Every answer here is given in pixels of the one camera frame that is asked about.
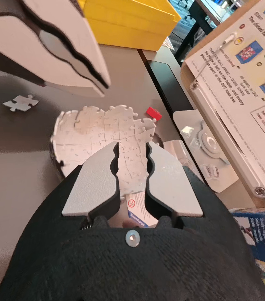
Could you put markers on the round white disc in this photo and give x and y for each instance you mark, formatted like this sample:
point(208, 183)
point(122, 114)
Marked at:
point(210, 143)

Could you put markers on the wooden instruction board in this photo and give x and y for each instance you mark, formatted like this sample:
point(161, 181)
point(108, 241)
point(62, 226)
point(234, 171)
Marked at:
point(186, 77)

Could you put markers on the white loose puzzle piece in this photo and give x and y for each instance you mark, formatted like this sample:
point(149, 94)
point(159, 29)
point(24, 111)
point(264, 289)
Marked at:
point(21, 103)

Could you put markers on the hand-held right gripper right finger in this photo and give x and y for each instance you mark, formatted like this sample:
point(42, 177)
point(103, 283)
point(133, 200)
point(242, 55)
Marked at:
point(172, 188)

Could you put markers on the black round ball stand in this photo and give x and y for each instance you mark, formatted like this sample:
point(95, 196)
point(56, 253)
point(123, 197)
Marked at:
point(159, 140)

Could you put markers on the white folded instruction leaflet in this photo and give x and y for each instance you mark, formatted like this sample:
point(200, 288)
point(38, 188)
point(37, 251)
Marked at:
point(137, 209)

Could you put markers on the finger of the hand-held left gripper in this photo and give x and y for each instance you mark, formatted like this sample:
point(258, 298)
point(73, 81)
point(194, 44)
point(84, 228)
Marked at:
point(10, 40)
point(76, 25)

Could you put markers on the person's right hand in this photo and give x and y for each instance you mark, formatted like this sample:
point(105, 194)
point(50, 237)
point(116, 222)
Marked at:
point(129, 223)

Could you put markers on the partly built puzzle ball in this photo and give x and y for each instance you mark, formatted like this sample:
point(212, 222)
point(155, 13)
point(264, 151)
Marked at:
point(95, 131)

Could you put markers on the small clear plastic case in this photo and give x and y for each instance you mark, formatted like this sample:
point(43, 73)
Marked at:
point(195, 144)
point(187, 131)
point(210, 171)

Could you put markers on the yellow plastic bin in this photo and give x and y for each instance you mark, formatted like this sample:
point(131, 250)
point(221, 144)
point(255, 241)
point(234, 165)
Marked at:
point(127, 23)

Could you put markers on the small red plastic block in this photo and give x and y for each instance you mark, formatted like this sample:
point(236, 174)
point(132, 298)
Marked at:
point(154, 113)

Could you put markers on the white plastic tray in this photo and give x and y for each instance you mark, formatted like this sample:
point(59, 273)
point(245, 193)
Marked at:
point(226, 178)

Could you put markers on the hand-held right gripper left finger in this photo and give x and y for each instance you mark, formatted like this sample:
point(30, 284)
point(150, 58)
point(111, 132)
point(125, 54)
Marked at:
point(92, 185)

